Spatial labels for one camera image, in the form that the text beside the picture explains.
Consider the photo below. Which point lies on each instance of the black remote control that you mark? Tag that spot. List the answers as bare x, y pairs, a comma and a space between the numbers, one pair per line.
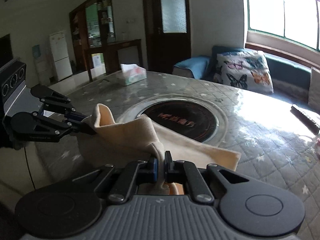
305, 117

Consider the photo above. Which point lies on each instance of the dark teal sofa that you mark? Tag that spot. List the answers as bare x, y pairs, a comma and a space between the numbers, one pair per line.
285, 65

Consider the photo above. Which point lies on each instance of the white refrigerator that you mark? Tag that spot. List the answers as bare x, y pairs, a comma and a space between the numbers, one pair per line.
60, 55

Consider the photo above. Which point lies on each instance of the round black inset cooktop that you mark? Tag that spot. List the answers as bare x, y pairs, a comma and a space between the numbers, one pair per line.
185, 127

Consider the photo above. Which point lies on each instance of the butterfly print pillow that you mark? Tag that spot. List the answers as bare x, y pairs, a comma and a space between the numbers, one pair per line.
245, 70

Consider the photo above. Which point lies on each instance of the dark wooden console table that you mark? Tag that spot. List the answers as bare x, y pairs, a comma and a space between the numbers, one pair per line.
125, 43

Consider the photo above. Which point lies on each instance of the green and white poster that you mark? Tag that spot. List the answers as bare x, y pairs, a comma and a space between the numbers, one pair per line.
97, 60

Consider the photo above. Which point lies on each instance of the beige pillow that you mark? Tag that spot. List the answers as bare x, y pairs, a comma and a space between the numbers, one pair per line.
315, 87

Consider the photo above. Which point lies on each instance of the dark wooden glass door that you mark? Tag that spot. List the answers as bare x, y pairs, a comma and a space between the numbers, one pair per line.
152, 42

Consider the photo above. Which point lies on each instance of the small dark object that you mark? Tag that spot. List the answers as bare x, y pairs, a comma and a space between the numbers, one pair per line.
106, 80

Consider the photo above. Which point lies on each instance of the water dispenser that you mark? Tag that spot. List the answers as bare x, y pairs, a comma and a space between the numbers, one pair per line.
40, 65

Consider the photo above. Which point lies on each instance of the cream sweatshirt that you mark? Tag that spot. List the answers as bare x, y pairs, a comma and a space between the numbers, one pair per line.
125, 135

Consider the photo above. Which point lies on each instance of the dark wooden display cabinet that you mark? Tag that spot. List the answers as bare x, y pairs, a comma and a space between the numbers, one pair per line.
80, 22

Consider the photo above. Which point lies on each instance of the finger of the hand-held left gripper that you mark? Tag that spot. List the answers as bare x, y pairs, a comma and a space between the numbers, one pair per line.
75, 117
37, 127

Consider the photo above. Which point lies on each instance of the green framed window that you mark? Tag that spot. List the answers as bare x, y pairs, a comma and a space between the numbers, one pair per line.
267, 5

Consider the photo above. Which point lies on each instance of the tissue box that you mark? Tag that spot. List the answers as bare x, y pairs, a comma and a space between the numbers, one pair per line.
133, 76

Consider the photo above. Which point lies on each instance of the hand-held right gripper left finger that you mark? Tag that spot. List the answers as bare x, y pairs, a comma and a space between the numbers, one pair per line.
155, 168

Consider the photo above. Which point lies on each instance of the dark wall screen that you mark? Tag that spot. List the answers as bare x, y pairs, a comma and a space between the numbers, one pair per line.
5, 50

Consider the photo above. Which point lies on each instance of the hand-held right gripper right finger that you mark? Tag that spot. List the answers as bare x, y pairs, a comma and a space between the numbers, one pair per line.
167, 167

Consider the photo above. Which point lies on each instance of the blue sofa cushion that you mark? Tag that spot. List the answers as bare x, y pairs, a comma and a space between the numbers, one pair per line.
192, 66

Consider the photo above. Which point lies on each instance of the small pink object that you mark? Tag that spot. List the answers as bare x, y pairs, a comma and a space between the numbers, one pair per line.
318, 140

